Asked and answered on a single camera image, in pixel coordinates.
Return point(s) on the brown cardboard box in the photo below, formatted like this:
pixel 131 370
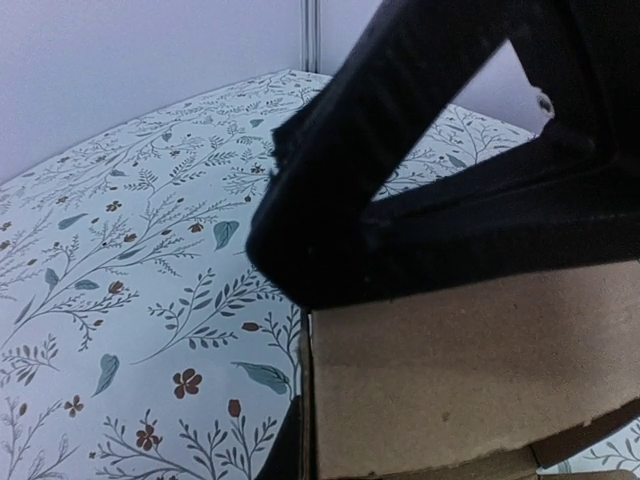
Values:
pixel 524 371

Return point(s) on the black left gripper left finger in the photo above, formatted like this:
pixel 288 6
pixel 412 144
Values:
pixel 283 461

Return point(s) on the floral patterned table mat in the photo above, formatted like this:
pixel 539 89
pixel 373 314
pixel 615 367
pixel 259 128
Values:
pixel 137 339

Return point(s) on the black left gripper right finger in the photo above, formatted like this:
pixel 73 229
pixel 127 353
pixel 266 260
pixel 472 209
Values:
pixel 382 189

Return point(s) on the left aluminium frame post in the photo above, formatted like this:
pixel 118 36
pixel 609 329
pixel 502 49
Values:
pixel 310 46

